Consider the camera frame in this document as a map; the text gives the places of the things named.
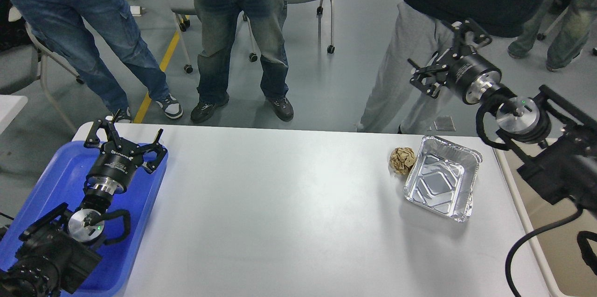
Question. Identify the aluminium foil tray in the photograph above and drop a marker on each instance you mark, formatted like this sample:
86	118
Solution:
443	178

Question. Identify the crumpled brown paper ball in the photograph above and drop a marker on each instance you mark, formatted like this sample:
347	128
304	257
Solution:
402	160

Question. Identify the white chair right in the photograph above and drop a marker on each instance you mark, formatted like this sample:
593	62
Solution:
558	8

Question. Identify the person in grey sweatpants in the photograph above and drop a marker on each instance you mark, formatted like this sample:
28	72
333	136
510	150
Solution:
421	32

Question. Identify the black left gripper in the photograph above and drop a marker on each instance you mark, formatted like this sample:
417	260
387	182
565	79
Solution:
113	164

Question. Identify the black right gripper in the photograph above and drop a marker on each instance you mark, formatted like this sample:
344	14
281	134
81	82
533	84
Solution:
470	76

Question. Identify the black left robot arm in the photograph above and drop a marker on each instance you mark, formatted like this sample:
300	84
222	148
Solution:
79	231

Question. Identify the white side table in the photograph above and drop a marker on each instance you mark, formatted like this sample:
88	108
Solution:
10	107

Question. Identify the person in blue jeans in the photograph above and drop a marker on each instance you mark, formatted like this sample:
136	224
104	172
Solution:
64	26

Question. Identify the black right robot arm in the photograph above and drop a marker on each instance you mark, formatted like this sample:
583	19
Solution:
554	139

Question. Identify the metal floor plate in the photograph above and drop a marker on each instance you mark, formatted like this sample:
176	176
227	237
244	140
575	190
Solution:
444	123

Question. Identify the blue plastic tray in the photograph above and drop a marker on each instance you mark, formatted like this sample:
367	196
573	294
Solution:
62	182

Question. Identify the beige plastic bin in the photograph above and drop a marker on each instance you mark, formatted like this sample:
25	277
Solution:
556	251

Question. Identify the grey chair left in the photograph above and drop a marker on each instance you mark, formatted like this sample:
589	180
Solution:
24	58

